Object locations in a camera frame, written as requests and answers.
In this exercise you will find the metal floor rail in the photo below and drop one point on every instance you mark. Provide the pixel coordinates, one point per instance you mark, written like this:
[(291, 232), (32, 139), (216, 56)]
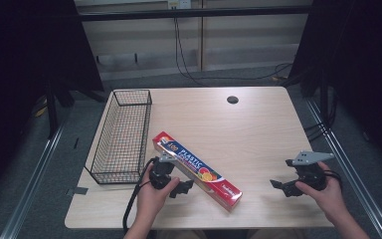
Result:
[(351, 169), (30, 186)]

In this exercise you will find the black horizontal bar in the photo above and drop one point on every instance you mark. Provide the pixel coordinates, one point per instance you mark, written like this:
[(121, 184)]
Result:
[(192, 14)]

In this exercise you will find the person's left hand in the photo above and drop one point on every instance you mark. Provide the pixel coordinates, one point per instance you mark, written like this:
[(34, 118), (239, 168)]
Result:
[(152, 199)]

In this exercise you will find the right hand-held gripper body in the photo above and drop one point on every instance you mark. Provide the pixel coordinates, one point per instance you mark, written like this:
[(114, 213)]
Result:
[(308, 169)]

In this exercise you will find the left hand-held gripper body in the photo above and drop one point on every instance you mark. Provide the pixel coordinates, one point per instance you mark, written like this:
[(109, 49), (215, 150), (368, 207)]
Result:
[(160, 176)]

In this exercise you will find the red blue plastic wrap box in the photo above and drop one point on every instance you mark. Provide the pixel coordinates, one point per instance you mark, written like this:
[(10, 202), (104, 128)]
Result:
[(197, 171)]

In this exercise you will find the black curtain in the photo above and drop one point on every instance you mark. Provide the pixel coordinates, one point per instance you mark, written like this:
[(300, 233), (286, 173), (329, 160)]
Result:
[(361, 66), (20, 66)]

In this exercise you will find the white wall outlet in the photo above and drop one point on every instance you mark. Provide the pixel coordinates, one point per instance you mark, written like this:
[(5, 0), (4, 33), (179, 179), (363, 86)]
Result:
[(179, 4)]

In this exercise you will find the person's right hand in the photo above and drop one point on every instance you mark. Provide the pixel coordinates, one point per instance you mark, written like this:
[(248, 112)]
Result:
[(325, 199)]

